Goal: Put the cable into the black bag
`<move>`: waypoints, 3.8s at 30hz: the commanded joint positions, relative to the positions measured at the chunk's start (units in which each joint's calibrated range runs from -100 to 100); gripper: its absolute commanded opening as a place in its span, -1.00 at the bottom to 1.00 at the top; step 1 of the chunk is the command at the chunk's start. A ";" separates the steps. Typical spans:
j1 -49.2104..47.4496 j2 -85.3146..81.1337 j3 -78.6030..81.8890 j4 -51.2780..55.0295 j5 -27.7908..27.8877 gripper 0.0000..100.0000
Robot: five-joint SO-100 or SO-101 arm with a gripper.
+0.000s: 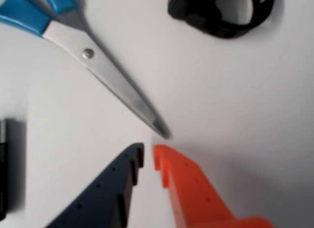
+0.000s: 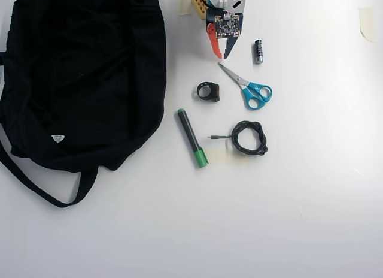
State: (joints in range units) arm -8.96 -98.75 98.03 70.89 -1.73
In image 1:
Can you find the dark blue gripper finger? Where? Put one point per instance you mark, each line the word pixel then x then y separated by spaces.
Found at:
pixel 103 196

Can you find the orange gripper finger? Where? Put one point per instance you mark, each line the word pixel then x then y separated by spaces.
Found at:
pixel 196 201

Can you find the black cylindrical battery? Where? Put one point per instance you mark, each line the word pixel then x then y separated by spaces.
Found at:
pixel 12 164

